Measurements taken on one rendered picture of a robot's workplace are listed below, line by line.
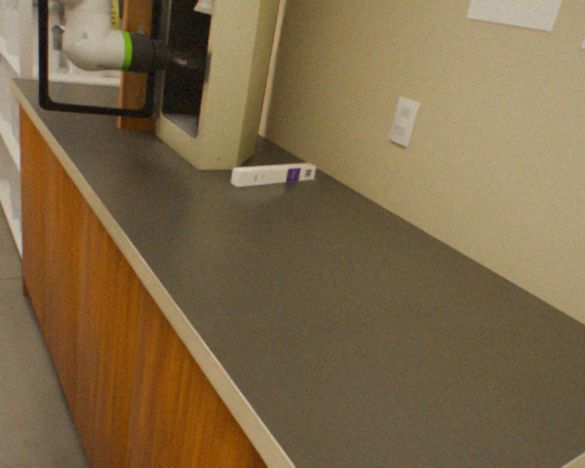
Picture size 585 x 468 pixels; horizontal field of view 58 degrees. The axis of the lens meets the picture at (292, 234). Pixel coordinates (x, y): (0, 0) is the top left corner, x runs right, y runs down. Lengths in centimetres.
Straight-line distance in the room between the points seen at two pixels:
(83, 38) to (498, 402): 111
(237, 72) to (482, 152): 62
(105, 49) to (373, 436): 103
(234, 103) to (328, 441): 96
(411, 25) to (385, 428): 102
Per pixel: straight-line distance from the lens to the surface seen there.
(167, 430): 103
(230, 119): 140
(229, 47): 136
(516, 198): 121
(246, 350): 74
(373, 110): 149
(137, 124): 171
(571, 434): 82
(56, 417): 199
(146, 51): 138
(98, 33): 134
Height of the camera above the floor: 138
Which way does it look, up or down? 23 degrees down
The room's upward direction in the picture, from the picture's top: 12 degrees clockwise
